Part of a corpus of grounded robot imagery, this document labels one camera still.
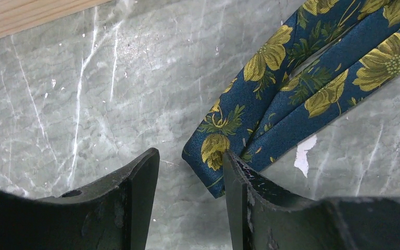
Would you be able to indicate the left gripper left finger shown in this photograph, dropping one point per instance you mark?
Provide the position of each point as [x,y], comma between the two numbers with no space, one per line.
[112,212]

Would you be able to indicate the wooden compartment tray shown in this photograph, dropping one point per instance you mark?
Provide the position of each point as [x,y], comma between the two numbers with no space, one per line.
[19,15]

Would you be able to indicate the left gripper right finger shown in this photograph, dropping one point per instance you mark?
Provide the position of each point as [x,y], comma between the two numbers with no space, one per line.
[264,215]

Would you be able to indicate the blue yellow floral tie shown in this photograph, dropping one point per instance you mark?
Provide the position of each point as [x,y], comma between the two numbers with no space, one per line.
[327,57]

